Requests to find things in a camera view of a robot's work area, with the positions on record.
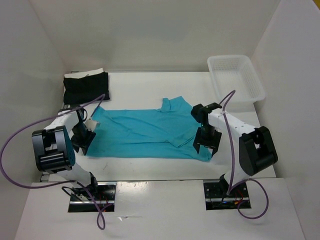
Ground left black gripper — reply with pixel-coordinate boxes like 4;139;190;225
70;122;96;155

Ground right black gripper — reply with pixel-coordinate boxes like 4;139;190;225
192;123;223;155

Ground cyan t shirt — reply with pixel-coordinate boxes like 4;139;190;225
87;96;212;162

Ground black t shirt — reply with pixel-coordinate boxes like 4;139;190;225
63;71;110;105

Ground white t shirt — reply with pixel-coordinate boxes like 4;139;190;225
64;68;104;79

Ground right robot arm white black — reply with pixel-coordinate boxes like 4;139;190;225
190;102;278;197

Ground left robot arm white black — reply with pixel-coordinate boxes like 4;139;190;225
31;105;100;200

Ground white plastic basket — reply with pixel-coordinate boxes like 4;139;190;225
207;55;266;104

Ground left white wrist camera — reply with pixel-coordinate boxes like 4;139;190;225
84;119;100;132

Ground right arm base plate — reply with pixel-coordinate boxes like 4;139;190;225
203;180;251;211

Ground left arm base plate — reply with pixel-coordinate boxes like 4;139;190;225
61;182;116;213

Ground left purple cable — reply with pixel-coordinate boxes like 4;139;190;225
0;93;115;230

